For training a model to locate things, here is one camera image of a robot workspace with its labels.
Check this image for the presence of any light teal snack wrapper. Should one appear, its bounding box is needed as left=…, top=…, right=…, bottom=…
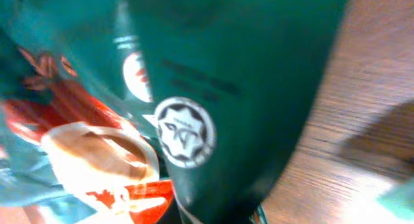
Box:
left=376, top=179, right=413, bottom=223

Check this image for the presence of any green Nescafe coffee bag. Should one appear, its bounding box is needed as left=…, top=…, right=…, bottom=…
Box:
left=1, top=0, right=348, bottom=223

